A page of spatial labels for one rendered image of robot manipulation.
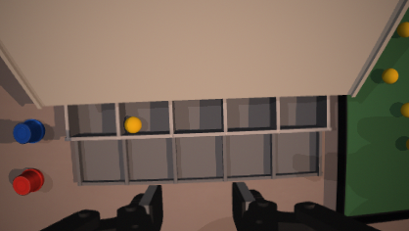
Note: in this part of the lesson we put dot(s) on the red plug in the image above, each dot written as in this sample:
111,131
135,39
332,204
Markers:
30,181

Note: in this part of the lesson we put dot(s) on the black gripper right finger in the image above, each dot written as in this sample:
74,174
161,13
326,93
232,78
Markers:
307,216

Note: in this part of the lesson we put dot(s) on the green tray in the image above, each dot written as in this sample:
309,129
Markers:
373,160

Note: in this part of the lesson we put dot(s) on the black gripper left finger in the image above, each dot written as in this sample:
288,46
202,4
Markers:
136,216

